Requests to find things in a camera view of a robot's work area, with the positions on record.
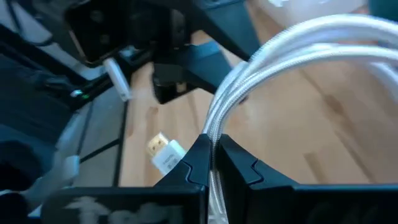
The white plastic bin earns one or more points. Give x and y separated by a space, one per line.
311 7

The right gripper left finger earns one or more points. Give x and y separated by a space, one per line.
192 168

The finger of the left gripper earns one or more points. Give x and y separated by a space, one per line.
230 25
199 68

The teal plastic bin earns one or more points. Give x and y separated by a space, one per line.
385 7

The black aluminium table frame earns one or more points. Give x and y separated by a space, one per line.
119 149

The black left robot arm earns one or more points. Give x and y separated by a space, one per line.
25 102

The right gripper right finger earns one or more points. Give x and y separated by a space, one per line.
239 168

